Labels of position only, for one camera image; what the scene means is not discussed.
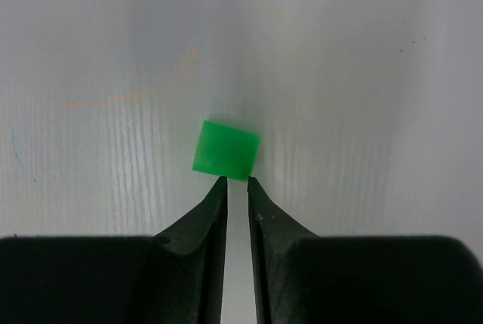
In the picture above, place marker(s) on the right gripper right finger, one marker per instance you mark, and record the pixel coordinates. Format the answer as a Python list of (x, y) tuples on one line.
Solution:
[(274, 234)]

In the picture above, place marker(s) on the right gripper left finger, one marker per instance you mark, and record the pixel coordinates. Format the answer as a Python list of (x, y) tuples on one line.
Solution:
[(189, 262)]

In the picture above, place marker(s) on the bright green marker cap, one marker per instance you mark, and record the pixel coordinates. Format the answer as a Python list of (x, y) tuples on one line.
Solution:
[(226, 151)]

